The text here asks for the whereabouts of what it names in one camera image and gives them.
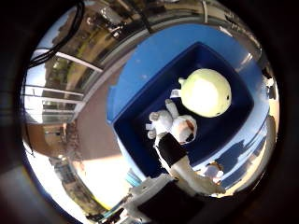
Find white dog plush toy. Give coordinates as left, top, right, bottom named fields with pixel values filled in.
left=145, top=98, right=199, bottom=146

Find round green plush toy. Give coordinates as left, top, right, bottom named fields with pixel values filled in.
left=178, top=68, right=234, bottom=119

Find dark blue plastic container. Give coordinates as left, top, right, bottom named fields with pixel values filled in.
left=112, top=41, right=256, bottom=179

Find black cable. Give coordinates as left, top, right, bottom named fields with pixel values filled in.
left=27, top=0, right=86, bottom=70

